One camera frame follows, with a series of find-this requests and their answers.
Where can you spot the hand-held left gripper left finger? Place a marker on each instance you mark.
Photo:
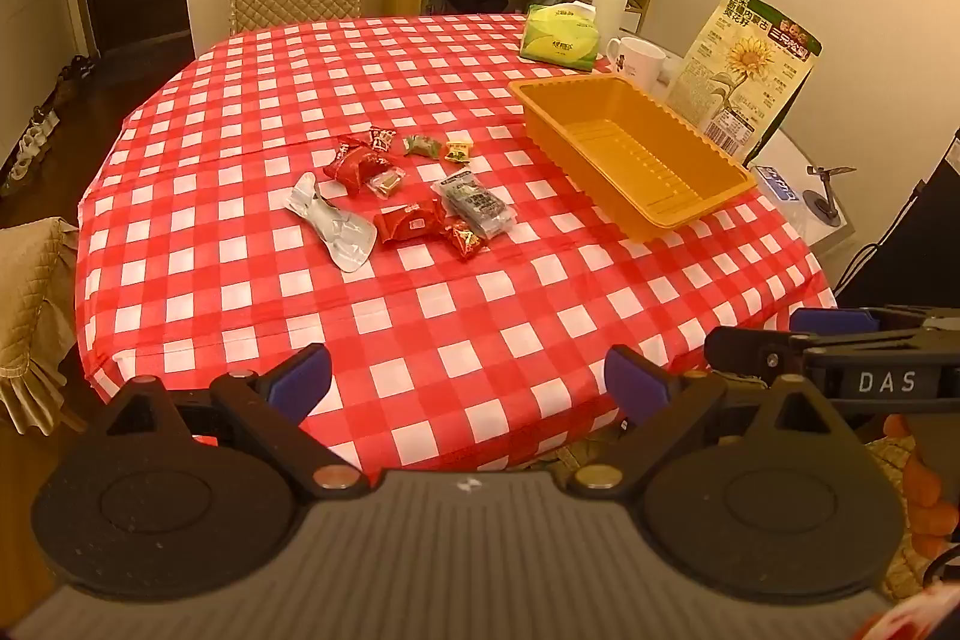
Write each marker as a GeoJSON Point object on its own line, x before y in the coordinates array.
{"type": "Point", "coordinates": [304, 376]}

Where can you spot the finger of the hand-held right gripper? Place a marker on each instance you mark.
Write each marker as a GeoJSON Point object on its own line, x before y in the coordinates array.
{"type": "Point", "coordinates": [750, 347]}
{"type": "Point", "coordinates": [825, 319]}

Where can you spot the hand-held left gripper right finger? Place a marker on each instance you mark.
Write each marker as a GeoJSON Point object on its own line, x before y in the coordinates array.
{"type": "Point", "coordinates": [636, 379]}

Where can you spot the silver foil packet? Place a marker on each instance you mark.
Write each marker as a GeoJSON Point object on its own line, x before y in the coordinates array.
{"type": "Point", "coordinates": [341, 231]}

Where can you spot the red snack packet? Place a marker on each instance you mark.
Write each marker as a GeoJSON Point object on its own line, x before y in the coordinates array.
{"type": "Point", "coordinates": [356, 168]}
{"type": "Point", "coordinates": [405, 221]}

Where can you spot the small red-orange candy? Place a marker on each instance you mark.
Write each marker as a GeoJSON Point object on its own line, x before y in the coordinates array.
{"type": "Point", "coordinates": [466, 242]}

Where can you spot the brown snack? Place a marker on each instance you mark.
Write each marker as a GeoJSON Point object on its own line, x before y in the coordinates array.
{"type": "Point", "coordinates": [388, 183]}

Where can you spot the yellow plastic tray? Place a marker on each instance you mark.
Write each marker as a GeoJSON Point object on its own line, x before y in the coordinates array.
{"type": "Point", "coordinates": [637, 160]}

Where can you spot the grey snack packet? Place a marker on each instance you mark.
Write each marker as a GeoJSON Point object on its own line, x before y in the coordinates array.
{"type": "Point", "coordinates": [476, 206]}

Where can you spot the small red white-print candy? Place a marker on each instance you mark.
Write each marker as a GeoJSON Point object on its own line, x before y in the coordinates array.
{"type": "Point", "coordinates": [382, 140]}

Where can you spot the green candy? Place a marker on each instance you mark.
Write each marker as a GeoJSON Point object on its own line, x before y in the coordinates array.
{"type": "Point", "coordinates": [420, 146]}

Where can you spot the yellow candy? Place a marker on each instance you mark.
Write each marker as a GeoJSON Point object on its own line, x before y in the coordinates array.
{"type": "Point", "coordinates": [459, 151]}

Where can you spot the person's right hand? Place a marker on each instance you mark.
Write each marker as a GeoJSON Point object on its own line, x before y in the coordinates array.
{"type": "Point", "coordinates": [937, 497]}

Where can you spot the small metal stand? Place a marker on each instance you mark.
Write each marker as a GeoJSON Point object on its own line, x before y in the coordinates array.
{"type": "Point", "coordinates": [825, 197]}

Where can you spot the black panel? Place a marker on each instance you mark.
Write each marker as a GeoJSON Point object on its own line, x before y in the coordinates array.
{"type": "Point", "coordinates": [930, 235]}

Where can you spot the blue and white box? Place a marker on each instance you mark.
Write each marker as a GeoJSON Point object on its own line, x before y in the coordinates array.
{"type": "Point", "coordinates": [776, 183]}

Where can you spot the red checked tablecloth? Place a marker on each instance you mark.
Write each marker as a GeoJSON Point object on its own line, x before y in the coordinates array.
{"type": "Point", "coordinates": [450, 325]}

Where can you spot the sunflower seed bag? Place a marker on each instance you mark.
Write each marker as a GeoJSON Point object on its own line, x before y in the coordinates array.
{"type": "Point", "coordinates": [739, 78]}

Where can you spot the white mug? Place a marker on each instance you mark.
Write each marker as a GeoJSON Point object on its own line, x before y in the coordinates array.
{"type": "Point", "coordinates": [637, 63]}

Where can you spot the green tissue pack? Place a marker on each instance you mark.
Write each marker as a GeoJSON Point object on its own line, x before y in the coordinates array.
{"type": "Point", "coordinates": [559, 36]}

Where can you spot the row of shoes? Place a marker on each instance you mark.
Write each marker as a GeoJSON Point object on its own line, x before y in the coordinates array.
{"type": "Point", "coordinates": [37, 130]}

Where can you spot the white thermos bottle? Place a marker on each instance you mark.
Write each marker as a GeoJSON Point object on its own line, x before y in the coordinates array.
{"type": "Point", "coordinates": [611, 3]}

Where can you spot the white cabinet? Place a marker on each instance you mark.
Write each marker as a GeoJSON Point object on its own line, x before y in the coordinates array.
{"type": "Point", "coordinates": [30, 10]}

